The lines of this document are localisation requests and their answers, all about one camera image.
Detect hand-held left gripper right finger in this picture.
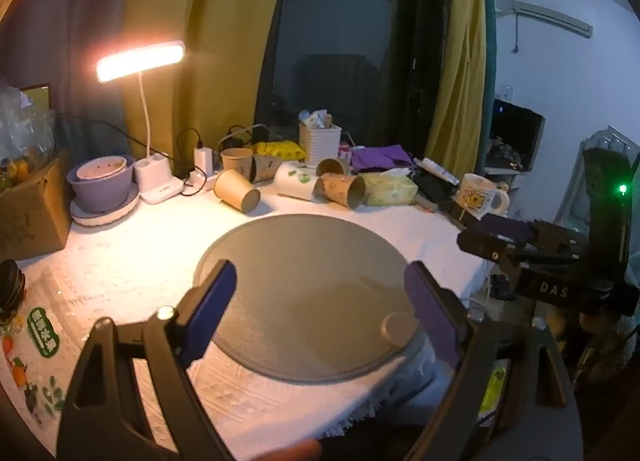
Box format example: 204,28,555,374
402,261,583,461

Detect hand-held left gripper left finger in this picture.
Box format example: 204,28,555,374
56,258,238,461

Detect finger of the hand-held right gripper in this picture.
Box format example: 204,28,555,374
477,213,590,254
456,230,581,287

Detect white green printed paper cup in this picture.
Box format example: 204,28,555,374
274,162,321,202

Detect brown patterned paper cup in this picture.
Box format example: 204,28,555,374
314,172,367,210

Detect small round grey disc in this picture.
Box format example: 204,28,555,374
381,313,420,346

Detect white cartoon mug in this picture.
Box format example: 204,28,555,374
452,173,511,219

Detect black pouch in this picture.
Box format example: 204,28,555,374
415,173,461,206

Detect white tube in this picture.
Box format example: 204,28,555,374
415,158,460,186

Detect round grey mat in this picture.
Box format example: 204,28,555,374
192,213,426,384

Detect yellow green packet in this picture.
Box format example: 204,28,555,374
480,358,511,417

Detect black monitor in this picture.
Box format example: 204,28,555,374
492,100,546,172

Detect white table cloth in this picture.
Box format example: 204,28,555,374
0,176,493,459

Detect green tissue pack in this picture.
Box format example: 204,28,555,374
360,168,420,206

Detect white power strip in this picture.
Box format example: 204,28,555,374
182,168,223,192

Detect purple cloth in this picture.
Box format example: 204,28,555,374
350,145,416,172

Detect white plate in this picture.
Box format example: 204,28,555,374
69,183,141,228

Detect yellow curtain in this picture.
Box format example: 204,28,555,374
425,0,488,166
122,0,291,176

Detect purple bowl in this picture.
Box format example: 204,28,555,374
66,155,137,214

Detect black power adapter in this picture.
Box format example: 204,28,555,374
217,133,251,152

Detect fruit printed plastic bag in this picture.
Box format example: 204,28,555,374
0,281,68,427

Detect white woven basket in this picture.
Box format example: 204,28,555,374
298,123,343,168

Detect black round object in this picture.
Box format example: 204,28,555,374
0,258,27,324

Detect cardboard box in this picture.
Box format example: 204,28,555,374
0,156,73,262

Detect white air conditioner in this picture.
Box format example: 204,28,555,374
495,0,595,39

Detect dark window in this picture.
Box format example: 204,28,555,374
255,0,451,162

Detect white desk lamp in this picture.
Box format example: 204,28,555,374
96,40,186,204

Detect clear plastic bag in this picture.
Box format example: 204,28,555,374
0,86,56,192

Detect black cable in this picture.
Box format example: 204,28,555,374
60,113,201,182

